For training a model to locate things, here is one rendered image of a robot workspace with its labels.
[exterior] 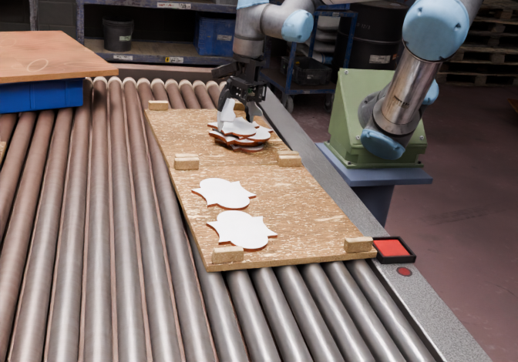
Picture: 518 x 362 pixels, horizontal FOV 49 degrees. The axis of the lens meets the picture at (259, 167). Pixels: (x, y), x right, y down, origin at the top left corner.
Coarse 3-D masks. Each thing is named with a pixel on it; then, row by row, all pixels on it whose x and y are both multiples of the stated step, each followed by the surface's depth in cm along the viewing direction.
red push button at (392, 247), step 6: (378, 240) 119; (384, 240) 119; (390, 240) 120; (396, 240) 120; (378, 246) 117; (384, 246) 117; (390, 246) 117; (396, 246) 118; (402, 246) 118; (384, 252) 115; (390, 252) 115; (396, 252) 116; (402, 252) 116
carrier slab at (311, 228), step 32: (256, 192) 131; (288, 192) 133; (320, 192) 135; (192, 224) 115; (288, 224) 119; (320, 224) 121; (352, 224) 123; (256, 256) 107; (288, 256) 108; (320, 256) 110; (352, 256) 112
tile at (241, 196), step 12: (204, 180) 131; (216, 180) 132; (192, 192) 127; (204, 192) 126; (216, 192) 127; (228, 192) 128; (240, 192) 128; (216, 204) 123; (228, 204) 122; (240, 204) 123
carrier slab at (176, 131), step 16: (144, 112) 171; (160, 112) 171; (176, 112) 172; (192, 112) 174; (208, 112) 176; (240, 112) 179; (160, 128) 159; (176, 128) 161; (192, 128) 162; (208, 128) 164; (160, 144) 149; (176, 144) 150; (192, 144) 152; (208, 144) 153; (272, 144) 158; (208, 160) 144; (224, 160) 145; (240, 160) 146; (256, 160) 147; (272, 160) 148
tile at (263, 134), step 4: (256, 124) 159; (260, 128) 157; (264, 128) 157; (256, 132) 153; (260, 132) 154; (264, 132) 154; (268, 132) 155; (236, 136) 151; (252, 136) 151; (256, 136) 151; (260, 136) 151; (264, 136) 152; (268, 136) 152; (252, 140) 150; (256, 140) 150; (260, 140) 150; (264, 140) 151
